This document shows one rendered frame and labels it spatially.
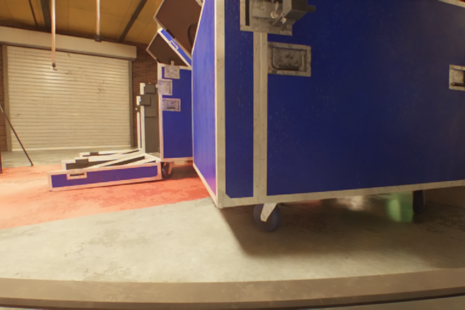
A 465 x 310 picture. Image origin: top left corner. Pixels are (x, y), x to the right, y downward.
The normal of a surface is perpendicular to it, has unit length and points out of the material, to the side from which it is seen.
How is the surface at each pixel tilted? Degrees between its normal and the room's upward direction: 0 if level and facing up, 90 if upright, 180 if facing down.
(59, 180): 90
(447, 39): 90
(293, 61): 90
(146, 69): 90
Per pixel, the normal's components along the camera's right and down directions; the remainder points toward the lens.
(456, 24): 0.23, 0.08
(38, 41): 0.56, 0.07
